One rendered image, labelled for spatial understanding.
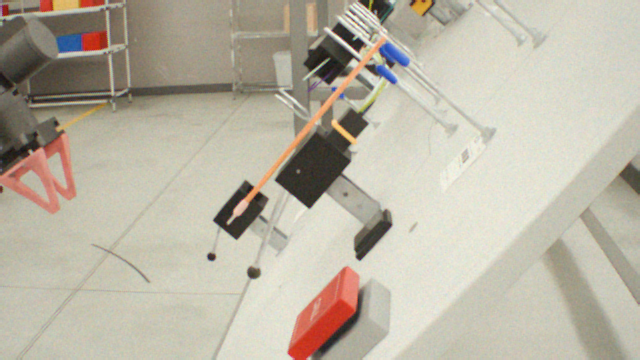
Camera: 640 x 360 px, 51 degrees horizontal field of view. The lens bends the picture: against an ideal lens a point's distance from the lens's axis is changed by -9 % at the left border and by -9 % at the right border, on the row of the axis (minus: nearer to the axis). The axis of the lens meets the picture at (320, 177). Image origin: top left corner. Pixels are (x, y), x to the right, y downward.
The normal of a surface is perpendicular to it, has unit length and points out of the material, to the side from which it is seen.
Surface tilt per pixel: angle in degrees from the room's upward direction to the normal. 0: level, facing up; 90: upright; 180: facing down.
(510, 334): 0
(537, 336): 0
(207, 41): 90
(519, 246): 90
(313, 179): 87
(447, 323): 90
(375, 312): 42
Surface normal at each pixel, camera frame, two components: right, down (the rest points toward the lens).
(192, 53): -0.07, 0.28
